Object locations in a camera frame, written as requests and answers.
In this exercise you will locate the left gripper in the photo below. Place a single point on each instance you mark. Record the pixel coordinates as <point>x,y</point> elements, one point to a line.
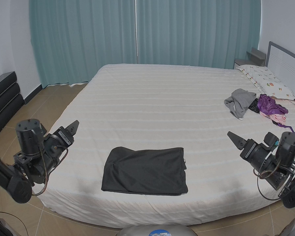
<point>57,144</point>

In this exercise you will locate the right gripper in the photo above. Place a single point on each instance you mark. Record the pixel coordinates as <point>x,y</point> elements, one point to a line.
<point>258,156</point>

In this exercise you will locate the black T-shirt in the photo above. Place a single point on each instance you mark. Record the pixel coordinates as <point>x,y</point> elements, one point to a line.
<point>145,173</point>

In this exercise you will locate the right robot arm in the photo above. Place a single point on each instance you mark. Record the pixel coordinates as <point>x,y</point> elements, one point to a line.
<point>288,151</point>

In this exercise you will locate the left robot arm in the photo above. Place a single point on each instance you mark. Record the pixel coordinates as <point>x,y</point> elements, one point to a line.
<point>14,181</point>

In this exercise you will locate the bed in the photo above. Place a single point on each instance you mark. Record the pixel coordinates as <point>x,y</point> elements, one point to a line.
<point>157,107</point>

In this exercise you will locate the shiny black garment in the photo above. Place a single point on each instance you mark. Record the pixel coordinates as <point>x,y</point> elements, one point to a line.
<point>254,107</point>

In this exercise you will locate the grey garment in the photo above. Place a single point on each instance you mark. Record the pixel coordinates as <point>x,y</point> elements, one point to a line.
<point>239,102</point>

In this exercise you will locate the pink garment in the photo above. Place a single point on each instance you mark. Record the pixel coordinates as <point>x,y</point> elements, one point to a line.
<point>277,118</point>

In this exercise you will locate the purple satin garment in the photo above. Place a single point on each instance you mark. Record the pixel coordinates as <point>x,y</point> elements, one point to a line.
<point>270,106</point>

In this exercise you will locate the pale pink pillow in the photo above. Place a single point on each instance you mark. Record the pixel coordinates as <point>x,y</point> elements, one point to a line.
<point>285,98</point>

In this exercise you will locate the white printed pillow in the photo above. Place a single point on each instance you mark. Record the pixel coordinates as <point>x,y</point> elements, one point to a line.
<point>268,81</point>

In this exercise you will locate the black chest of drawers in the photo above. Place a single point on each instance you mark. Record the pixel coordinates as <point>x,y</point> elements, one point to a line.
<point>3,99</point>

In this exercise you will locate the grey bedside table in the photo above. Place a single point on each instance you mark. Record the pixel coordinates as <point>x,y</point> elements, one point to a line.
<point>253,60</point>

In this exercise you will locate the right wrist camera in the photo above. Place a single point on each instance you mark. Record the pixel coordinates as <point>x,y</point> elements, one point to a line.
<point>270,139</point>

